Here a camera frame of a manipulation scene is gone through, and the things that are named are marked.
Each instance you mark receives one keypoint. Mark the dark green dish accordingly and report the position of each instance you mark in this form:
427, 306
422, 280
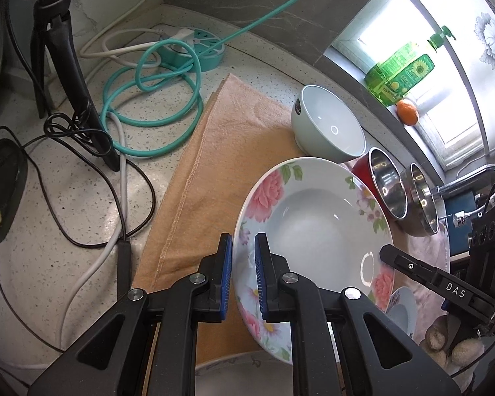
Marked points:
2, 185

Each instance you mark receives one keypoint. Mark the chrome faucet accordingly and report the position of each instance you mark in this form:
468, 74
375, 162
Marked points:
470, 177

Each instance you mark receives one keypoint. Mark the green dish soap bottle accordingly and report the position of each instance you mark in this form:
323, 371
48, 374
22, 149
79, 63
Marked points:
400, 70

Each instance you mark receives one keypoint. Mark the person's right hand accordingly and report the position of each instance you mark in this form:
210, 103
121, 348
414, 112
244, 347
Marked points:
437, 338

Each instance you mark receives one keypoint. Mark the black tripod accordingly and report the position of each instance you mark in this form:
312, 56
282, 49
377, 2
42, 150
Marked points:
68, 62

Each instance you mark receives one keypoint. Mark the small blue white bowl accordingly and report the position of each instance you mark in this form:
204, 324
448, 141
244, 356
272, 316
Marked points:
404, 311

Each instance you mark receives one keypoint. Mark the orange fruit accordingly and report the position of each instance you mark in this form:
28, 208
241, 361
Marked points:
407, 112

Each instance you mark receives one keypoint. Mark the pale green bowl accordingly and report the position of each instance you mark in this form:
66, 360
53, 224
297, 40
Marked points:
326, 119

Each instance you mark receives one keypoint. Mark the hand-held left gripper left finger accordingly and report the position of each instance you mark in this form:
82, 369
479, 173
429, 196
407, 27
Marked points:
227, 276

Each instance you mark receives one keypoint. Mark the white patterned rim plate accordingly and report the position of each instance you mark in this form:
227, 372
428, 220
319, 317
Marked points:
239, 373

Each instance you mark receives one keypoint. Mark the floral plate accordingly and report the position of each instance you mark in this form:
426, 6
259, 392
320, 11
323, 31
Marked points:
313, 222

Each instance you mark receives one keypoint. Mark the frosted floral window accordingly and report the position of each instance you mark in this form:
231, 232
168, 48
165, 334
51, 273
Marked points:
458, 70

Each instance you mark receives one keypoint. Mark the orange towel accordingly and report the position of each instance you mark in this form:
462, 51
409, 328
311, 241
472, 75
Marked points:
214, 165

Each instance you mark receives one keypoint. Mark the red steel bowl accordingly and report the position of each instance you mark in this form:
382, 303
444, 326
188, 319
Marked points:
385, 185

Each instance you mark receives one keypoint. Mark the plain steel bowl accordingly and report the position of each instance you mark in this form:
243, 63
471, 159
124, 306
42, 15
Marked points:
420, 202

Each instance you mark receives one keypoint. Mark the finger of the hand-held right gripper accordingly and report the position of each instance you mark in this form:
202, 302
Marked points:
416, 270

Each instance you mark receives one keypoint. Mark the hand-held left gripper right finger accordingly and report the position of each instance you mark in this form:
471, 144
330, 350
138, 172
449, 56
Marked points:
260, 276

